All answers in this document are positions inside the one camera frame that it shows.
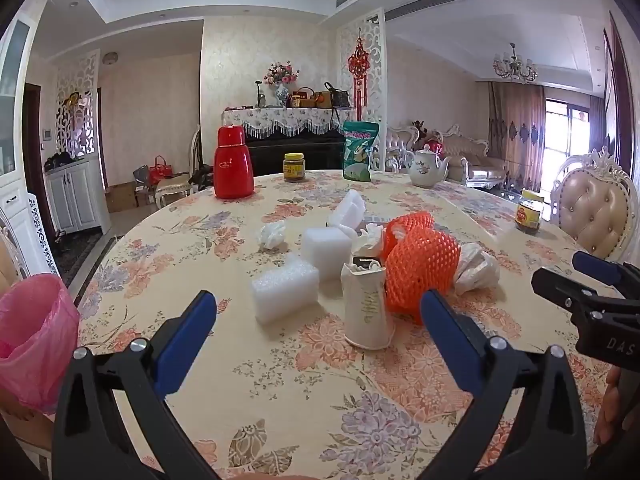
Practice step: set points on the white foam block front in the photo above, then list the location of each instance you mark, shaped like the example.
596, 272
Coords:
282, 291

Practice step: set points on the black piano with lace cover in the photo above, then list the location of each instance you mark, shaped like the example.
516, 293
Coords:
270, 133

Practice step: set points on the tall white glass cabinet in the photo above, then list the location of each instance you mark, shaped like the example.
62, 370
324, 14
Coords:
19, 209

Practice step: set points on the crumpled white tissue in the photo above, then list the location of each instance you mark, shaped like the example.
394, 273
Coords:
271, 235

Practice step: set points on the crumpled white plastic wrapper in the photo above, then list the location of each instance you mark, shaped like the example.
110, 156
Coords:
477, 269

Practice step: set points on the white foam block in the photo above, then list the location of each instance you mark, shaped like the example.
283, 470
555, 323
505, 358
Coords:
282, 291
327, 249
350, 212

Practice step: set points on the beige tufted dining chair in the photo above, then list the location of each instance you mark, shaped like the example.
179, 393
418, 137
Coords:
595, 202

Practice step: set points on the flower vase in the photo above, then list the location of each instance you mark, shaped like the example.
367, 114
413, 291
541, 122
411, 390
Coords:
280, 76

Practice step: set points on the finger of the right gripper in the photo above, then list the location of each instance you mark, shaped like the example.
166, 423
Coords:
560, 284
607, 272

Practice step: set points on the cream sofa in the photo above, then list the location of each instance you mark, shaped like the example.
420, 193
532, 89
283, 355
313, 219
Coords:
469, 163

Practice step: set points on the floral tablecloth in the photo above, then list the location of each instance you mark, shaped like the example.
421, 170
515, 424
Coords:
294, 397

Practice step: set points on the brown curtain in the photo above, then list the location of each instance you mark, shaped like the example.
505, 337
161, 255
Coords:
516, 131

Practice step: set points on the white porcelain teapot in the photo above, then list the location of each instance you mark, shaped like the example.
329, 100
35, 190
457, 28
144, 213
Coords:
427, 169

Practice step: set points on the pink lined trash bin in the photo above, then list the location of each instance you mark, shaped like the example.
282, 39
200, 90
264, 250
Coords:
39, 331

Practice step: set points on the red chinese knot ornament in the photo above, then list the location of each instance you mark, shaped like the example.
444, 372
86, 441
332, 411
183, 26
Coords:
358, 65

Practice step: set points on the chandelier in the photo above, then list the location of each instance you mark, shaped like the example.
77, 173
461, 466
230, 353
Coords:
514, 67

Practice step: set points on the yellow lid sauce jar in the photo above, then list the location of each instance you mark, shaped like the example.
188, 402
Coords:
528, 214

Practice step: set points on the white foam block rear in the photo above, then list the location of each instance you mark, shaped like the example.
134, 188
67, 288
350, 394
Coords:
350, 212

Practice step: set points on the person right hand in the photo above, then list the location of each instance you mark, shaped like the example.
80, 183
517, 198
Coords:
610, 415

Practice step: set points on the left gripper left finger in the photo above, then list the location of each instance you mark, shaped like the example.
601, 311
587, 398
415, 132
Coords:
90, 438

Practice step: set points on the red handbag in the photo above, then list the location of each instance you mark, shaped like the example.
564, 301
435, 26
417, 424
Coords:
160, 170

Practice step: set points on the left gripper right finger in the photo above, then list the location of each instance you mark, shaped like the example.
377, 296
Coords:
547, 439

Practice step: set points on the cardboard box on floor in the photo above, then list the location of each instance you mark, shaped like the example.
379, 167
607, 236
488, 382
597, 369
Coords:
121, 197

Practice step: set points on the cream side chair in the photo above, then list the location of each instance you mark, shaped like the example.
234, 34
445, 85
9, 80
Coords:
180, 184

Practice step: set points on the green snack bag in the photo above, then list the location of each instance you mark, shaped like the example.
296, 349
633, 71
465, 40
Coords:
359, 138

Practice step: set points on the white paper carton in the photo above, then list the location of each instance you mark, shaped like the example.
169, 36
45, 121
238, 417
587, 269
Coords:
367, 323

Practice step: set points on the white foam block middle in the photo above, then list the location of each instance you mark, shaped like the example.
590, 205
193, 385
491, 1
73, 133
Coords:
327, 249

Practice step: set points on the red thermos flask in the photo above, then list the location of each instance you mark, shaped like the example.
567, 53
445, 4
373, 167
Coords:
233, 171

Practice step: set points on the orange foam fruit net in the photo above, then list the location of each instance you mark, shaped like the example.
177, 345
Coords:
417, 258

